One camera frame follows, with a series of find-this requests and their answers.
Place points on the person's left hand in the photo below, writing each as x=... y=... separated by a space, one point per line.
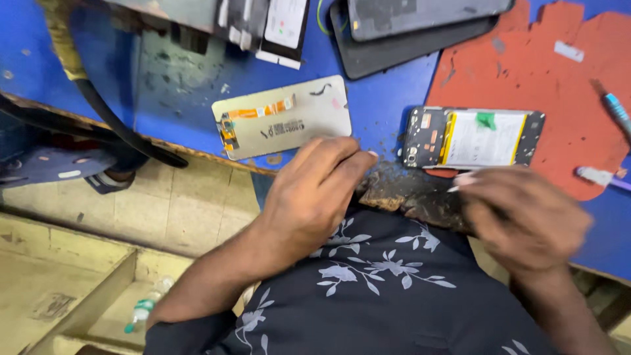
x=308 y=197

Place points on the person's right hand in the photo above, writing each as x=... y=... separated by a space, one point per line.
x=527 y=222

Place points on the person's left fingers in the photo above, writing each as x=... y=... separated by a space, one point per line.
x=345 y=155

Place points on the person's right fingers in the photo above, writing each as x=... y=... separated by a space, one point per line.
x=475 y=190

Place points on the opened phone with battery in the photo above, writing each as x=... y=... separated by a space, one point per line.
x=480 y=138

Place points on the silver phone display panel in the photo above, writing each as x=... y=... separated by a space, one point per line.
x=296 y=118

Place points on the black phone back cover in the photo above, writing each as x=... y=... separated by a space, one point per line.
x=384 y=56

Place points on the red work mat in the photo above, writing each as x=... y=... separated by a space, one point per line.
x=532 y=84

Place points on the purple toothbrush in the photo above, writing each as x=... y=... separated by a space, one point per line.
x=599 y=176

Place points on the dark floral shirt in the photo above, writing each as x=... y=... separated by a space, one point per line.
x=384 y=291

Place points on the stack of phone screens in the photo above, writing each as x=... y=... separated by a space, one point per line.
x=278 y=29

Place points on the dark grey phone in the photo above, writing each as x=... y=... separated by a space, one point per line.
x=424 y=17

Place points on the blue hand tool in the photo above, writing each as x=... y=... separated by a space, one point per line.
x=618 y=111

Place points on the white tape strip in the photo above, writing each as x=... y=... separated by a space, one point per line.
x=568 y=51

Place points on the grey metal machine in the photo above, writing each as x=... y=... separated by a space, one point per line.
x=167 y=17

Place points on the clear plastic bottle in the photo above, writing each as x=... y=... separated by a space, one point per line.
x=145 y=308

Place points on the wooden drawer unit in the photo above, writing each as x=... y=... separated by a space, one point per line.
x=74 y=291

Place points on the yellow wrapped pipe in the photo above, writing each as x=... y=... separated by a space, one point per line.
x=61 y=39

